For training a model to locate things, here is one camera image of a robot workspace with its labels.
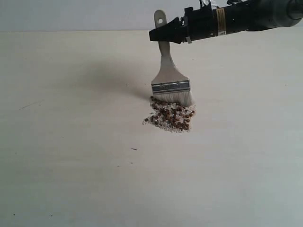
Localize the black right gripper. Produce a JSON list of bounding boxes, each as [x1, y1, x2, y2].
[[149, 6, 214, 44]]

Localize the white paint brush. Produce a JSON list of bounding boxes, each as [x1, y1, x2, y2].
[[151, 9, 196, 106]]

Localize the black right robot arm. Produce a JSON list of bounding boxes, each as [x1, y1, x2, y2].
[[149, 0, 303, 44]]

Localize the scattered brown round pellets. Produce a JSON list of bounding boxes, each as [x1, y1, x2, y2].
[[145, 96, 195, 131]]

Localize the scattered white rice grains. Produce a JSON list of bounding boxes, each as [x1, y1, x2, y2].
[[141, 96, 197, 133]]

